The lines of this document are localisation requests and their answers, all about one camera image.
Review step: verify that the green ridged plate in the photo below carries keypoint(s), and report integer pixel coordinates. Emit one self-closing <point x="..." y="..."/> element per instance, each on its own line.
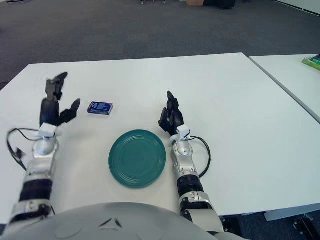
<point x="137" y="160"/>

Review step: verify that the black table foot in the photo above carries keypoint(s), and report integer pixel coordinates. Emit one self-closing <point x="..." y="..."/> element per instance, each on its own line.
<point x="307" y="226"/>

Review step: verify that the white table frame beam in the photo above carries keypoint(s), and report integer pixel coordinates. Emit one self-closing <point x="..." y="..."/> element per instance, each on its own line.
<point x="287" y="215"/>

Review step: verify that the brown cardboard box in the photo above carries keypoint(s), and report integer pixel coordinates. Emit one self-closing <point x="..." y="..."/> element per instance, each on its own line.
<point x="195" y="2"/>

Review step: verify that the green packet box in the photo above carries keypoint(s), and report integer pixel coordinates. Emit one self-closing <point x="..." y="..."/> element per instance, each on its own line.
<point x="312" y="62"/>

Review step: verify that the grey robot torso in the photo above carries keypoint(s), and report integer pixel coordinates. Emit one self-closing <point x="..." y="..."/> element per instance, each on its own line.
<point x="112" y="225"/>

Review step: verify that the black cabinet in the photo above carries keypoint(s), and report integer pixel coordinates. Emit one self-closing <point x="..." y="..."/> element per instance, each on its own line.
<point x="220" y="3"/>

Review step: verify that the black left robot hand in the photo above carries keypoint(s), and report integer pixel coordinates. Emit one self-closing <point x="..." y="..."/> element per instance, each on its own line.
<point x="50" y="110"/>

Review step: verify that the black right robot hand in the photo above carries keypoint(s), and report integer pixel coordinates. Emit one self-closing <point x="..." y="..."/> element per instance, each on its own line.
<point x="175" y="117"/>

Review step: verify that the blue gum box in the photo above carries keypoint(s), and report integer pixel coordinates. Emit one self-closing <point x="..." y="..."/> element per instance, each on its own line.
<point x="100" y="108"/>

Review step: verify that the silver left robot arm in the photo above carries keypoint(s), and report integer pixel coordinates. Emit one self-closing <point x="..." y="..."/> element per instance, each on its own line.
<point x="42" y="150"/>

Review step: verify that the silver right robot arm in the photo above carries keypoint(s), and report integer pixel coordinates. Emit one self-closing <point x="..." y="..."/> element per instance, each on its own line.
<point x="186" y="162"/>

